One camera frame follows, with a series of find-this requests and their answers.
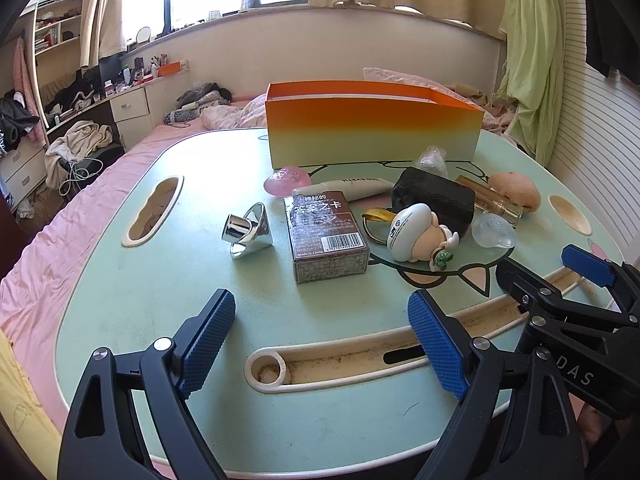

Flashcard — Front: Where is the pink round plastic case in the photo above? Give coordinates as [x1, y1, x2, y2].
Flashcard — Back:
[264, 165, 312, 197]

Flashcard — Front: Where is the white desk with drawers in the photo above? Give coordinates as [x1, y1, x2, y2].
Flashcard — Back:
[45, 71, 192, 151]

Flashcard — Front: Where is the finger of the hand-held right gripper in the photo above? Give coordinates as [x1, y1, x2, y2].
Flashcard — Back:
[496, 257, 632, 332]
[561, 244, 640, 322]

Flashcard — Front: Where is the pink floral pillow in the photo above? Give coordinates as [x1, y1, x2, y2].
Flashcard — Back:
[362, 66, 518, 136]

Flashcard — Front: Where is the clear plastic wrapper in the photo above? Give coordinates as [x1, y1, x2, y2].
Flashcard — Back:
[414, 146, 449, 177]

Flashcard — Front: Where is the green hanging cloth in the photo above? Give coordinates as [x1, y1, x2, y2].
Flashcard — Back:
[492, 0, 567, 166]

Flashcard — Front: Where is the pink hanging towel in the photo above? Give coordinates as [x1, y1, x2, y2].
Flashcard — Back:
[12, 37, 47, 147]

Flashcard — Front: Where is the pink bed sheet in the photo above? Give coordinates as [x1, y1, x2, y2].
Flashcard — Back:
[0, 94, 271, 346]

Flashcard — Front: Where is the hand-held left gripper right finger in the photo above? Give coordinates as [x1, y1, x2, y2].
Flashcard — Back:
[407, 290, 586, 480]

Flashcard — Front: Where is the white cream tube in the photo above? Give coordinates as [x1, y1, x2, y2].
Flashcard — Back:
[291, 176, 396, 203]

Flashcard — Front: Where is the dark hanging clothing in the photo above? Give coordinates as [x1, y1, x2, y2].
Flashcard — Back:
[582, 0, 640, 102]

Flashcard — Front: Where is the beige narrow curtain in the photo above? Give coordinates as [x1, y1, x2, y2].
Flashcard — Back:
[80, 0, 127, 69]

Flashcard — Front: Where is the black clothes heap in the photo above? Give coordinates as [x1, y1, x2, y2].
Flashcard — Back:
[44, 69, 102, 113]

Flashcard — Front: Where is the yellow strap key ring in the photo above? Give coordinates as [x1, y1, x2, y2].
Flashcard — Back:
[361, 206, 398, 247]

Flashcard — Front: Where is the clear plastic dome cap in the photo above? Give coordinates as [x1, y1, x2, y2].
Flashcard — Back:
[471, 211, 516, 249]

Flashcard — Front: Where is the green desktop table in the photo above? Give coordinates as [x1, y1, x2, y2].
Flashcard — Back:
[54, 127, 627, 476]

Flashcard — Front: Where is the brown card box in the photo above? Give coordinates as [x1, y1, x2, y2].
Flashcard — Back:
[283, 189, 371, 285]

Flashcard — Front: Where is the dark clothing pile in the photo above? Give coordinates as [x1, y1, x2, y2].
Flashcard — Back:
[164, 81, 234, 126]

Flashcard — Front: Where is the white drawer unit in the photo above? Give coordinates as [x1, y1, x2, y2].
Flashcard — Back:
[0, 132, 49, 209]

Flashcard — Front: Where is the pink crumpled quilt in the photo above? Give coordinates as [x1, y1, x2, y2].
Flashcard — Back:
[201, 94, 268, 130]

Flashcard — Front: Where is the peach round plush toy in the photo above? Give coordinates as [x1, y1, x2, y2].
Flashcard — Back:
[487, 171, 542, 214]

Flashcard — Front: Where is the gold cosmetic tube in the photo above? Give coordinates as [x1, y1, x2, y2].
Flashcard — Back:
[455, 175, 524, 221]

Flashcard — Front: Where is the white bookshelf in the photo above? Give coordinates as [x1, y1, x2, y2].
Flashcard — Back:
[31, 0, 85, 88]

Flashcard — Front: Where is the beige clothes pile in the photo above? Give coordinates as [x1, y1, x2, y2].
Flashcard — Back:
[45, 121, 115, 189]

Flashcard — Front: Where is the white-hatted toy figurine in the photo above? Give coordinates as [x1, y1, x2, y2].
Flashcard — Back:
[386, 203, 460, 272]

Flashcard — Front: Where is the orange gradient storage box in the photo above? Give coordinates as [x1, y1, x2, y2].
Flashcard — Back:
[265, 81, 485, 169]

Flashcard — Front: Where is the silver metal ingot ornament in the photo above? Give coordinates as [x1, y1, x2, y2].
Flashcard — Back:
[223, 202, 274, 260]

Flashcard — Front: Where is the black pouch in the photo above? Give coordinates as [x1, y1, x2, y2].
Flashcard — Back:
[391, 166, 476, 231]

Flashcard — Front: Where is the yellow cloth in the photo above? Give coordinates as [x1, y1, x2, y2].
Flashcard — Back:
[0, 330, 63, 480]

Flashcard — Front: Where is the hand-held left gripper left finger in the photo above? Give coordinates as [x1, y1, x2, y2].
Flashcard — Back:
[57, 288, 237, 480]

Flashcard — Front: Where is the white cable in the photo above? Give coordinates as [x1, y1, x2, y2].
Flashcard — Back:
[59, 159, 102, 197]

